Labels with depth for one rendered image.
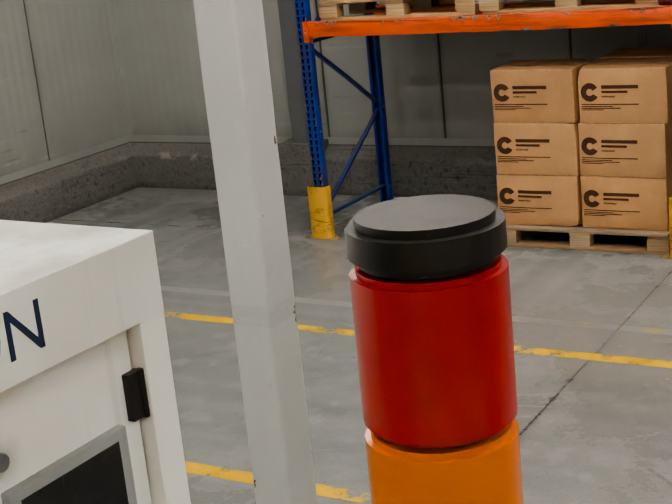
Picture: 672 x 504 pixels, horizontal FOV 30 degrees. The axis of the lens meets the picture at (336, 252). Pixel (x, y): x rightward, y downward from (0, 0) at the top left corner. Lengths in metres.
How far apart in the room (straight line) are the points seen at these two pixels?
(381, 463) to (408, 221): 0.08
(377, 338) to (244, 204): 2.63
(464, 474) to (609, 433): 5.46
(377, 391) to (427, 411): 0.02
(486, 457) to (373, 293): 0.06
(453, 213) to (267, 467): 2.88
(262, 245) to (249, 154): 0.22
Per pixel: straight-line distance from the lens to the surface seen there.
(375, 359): 0.39
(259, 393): 3.16
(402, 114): 10.44
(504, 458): 0.40
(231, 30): 2.92
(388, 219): 0.38
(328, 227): 9.33
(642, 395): 6.25
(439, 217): 0.38
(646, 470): 5.51
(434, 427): 0.39
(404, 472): 0.39
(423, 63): 10.28
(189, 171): 11.56
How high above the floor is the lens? 2.44
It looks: 16 degrees down
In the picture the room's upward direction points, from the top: 6 degrees counter-clockwise
